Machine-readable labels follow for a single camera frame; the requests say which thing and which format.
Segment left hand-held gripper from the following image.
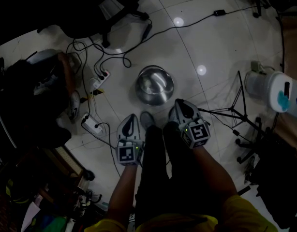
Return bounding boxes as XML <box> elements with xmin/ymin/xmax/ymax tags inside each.
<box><xmin>116</xmin><ymin>114</ymin><xmax>145</xmax><ymax>166</ymax></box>

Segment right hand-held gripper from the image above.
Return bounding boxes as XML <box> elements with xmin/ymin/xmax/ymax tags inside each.
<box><xmin>175</xmin><ymin>99</ymin><xmax>211</xmax><ymax>150</ymax></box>

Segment steel bucket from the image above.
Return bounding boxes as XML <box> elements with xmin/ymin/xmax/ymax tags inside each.
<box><xmin>134</xmin><ymin>65</ymin><xmax>175</xmax><ymax>107</ymax></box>

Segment person's right forearm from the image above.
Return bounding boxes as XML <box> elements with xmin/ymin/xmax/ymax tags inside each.
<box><xmin>193</xmin><ymin>145</ymin><xmax>238</xmax><ymax>203</ymax></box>

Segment person's left forearm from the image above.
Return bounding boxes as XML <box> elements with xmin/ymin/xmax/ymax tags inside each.
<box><xmin>106</xmin><ymin>164</ymin><xmax>140</xmax><ymax>227</ymax></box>

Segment person's right grey shoe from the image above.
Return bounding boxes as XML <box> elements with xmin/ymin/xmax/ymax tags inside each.
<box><xmin>167</xmin><ymin>105</ymin><xmax>180</xmax><ymax>125</ymax></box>

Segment person's grey shoe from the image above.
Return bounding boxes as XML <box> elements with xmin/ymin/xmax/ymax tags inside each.
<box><xmin>167</xmin><ymin>105</ymin><xmax>180</xmax><ymax>125</ymax></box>
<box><xmin>139</xmin><ymin>111</ymin><xmax>156</xmax><ymax>131</ymax></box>

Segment person's left grey shoe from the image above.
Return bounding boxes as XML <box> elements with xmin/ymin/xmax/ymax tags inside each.
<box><xmin>139</xmin><ymin>111</ymin><xmax>156</xmax><ymax>131</ymax></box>

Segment white power strip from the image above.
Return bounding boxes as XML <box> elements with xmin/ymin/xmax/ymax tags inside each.
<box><xmin>90</xmin><ymin>70</ymin><xmax>111</xmax><ymax>89</ymax></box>
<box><xmin>80</xmin><ymin>114</ymin><xmax>104</xmax><ymax>134</ymax></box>

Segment person's left leg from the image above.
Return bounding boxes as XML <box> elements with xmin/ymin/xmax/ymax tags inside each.
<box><xmin>134</xmin><ymin>124</ymin><xmax>171</xmax><ymax>229</ymax></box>

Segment person's leg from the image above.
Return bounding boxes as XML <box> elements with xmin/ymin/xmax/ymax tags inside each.
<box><xmin>134</xmin><ymin>124</ymin><xmax>171</xmax><ymax>229</ymax></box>
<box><xmin>163</xmin><ymin>121</ymin><xmax>236</xmax><ymax>217</ymax></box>

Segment black tripod stand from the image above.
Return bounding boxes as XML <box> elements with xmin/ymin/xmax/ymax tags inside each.
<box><xmin>198</xmin><ymin>70</ymin><xmax>269</xmax><ymax>140</ymax></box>

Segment person's right leg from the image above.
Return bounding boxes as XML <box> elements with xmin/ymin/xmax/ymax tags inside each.
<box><xmin>163</xmin><ymin>121</ymin><xmax>236</xmax><ymax>217</ymax></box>

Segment brown wooden cabinet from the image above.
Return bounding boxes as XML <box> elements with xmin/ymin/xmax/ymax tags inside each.
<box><xmin>41</xmin><ymin>145</ymin><xmax>88</xmax><ymax>181</ymax></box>

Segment white toilet with blue stains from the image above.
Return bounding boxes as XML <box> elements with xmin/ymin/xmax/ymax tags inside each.
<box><xmin>244</xmin><ymin>61</ymin><xmax>297</xmax><ymax>122</ymax></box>

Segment teal cloth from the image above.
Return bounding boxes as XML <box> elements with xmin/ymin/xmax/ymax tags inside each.
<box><xmin>276</xmin><ymin>90</ymin><xmax>291</xmax><ymax>113</ymax></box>

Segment person's yellow shirt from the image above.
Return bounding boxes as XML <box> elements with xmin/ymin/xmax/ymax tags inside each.
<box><xmin>83</xmin><ymin>194</ymin><xmax>279</xmax><ymax>232</ymax></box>

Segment beige fabric partition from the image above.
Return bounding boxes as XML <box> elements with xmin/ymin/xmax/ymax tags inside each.
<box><xmin>281</xmin><ymin>13</ymin><xmax>297</xmax><ymax>77</ymax></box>

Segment black tripod cable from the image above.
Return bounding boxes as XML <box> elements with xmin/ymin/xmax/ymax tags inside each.
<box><xmin>199</xmin><ymin>108</ymin><xmax>252</xmax><ymax>144</ymax></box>

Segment tangle of black cables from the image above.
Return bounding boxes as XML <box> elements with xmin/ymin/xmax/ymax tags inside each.
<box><xmin>65</xmin><ymin>18</ymin><xmax>154</xmax><ymax>101</ymax></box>

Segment long black adapter cable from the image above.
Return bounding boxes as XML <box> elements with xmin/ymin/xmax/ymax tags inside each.
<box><xmin>123</xmin><ymin>5</ymin><xmax>259</xmax><ymax>69</ymax></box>

